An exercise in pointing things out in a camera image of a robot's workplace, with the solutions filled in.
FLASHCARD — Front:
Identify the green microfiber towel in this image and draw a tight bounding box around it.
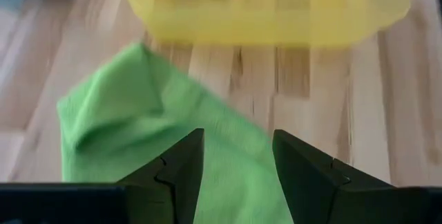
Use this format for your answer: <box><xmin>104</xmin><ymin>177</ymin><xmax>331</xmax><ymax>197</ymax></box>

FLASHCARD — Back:
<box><xmin>57</xmin><ymin>42</ymin><xmax>294</xmax><ymax>224</ymax></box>

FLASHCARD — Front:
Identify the yellow translucent plastic basket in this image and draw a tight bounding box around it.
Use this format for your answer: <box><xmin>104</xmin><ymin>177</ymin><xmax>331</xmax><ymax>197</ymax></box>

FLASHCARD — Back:
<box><xmin>124</xmin><ymin>0</ymin><xmax>412</xmax><ymax>49</ymax></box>

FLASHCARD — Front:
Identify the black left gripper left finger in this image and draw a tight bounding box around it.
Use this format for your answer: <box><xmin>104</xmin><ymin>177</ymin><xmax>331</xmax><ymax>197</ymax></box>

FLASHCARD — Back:
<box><xmin>0</xmin><ymin>128</ymin><xmax>206</xmax><ymax>224</ymax></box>

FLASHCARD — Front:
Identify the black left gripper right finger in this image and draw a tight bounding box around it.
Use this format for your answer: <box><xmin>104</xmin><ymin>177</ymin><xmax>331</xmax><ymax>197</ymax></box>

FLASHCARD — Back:
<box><xmin>271</xmin><ymin>129</ymin><xmax>442</xmax><ymax>224</ymax></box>

